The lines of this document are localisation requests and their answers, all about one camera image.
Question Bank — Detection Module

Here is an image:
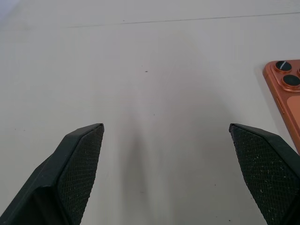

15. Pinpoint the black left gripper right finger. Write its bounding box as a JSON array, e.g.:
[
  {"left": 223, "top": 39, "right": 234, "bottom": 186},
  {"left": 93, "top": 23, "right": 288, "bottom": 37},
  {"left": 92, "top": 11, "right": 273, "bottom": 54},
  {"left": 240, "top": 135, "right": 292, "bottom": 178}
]
[{"left": 228, "top": 123, "right": 300, "bottom": 225}]

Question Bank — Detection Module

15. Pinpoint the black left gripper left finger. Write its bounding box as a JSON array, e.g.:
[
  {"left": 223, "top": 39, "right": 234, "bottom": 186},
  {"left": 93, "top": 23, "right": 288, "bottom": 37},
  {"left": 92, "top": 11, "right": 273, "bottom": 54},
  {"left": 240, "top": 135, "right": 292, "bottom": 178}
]
[{"left": 0, "top": 123, "right": 105, "bottom": 225}]

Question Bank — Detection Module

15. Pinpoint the orange smartphone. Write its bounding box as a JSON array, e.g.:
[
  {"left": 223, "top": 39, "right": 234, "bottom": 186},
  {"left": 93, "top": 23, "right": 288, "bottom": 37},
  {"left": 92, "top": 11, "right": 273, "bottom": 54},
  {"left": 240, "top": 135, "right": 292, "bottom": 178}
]
[{"left": 262, "top": 59, "right": 300, "bottom": 154}]

